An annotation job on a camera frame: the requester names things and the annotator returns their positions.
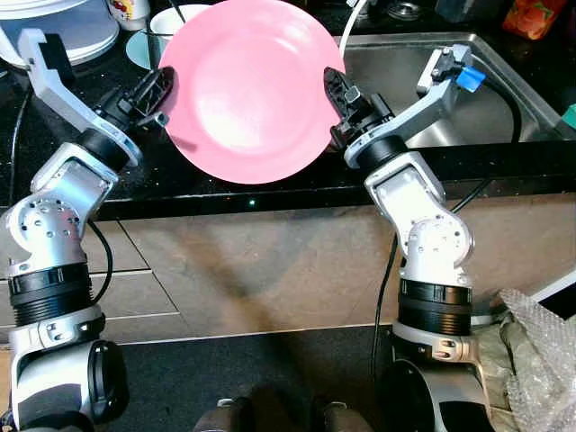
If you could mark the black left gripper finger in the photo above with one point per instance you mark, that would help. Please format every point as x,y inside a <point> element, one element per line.
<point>158,90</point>

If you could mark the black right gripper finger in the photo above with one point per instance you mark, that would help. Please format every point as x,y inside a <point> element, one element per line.
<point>341,90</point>

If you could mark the pink plate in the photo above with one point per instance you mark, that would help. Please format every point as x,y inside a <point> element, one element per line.
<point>252,90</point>

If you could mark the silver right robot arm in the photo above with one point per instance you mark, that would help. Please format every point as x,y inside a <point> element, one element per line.
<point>423,225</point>

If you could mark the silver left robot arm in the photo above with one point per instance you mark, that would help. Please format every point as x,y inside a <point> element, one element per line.
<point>54,225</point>

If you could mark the brown kitchen cabinet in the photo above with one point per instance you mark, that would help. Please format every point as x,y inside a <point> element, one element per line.
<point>270,261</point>

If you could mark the teal saucer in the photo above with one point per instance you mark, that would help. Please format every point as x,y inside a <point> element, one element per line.
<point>139,49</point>

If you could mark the white ceramic bowl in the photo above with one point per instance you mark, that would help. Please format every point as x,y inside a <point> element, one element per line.
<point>166,20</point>

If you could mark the white mug with fruit print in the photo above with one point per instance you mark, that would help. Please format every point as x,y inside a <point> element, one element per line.
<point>130,11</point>

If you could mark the round steel countertop fitting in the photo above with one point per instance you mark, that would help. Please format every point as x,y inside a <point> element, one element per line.
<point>405,11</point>

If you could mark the black sponge holder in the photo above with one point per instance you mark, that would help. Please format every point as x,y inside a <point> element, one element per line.
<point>463,9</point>

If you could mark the stainless steel sink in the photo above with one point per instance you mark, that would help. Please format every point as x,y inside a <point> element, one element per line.
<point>522,81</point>

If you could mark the red juice carton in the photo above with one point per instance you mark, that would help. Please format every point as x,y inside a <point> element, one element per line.
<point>531,18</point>

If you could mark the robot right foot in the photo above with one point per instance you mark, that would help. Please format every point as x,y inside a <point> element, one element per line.
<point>342,418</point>

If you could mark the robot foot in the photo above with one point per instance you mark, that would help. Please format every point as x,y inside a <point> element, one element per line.
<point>342,418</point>
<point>229,416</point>

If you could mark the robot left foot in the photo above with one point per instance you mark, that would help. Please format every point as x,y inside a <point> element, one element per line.
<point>229,416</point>

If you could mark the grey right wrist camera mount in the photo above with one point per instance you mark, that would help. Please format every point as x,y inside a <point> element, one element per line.
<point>423,99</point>

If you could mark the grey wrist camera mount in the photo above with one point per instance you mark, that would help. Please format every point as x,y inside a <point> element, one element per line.
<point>63,90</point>
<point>423,99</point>

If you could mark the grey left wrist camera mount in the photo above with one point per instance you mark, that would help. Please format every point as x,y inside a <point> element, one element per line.
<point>63,90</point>

